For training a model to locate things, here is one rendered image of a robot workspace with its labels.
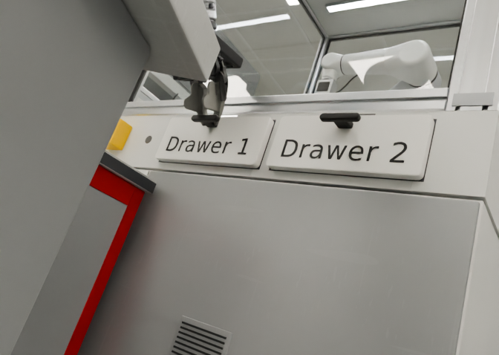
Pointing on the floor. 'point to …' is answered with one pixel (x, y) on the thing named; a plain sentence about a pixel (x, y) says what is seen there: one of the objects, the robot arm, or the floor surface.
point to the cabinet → (299, 272)
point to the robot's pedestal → (75, 103)
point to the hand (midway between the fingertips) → (212, 119)
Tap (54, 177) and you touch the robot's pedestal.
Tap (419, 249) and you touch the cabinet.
